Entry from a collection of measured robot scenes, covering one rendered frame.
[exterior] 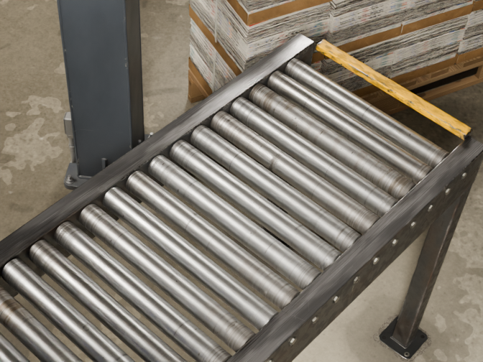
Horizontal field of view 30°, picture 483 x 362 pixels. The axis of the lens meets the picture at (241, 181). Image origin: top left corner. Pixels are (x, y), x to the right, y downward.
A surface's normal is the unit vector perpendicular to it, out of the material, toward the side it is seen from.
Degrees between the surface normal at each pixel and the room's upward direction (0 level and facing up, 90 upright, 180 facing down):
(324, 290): 0
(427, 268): 90
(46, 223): 0
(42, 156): 0
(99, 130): 90
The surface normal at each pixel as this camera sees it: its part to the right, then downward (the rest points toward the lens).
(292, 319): 0.06, -0.66
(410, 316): -0.67, 0.53
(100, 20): -0.11, 0.74
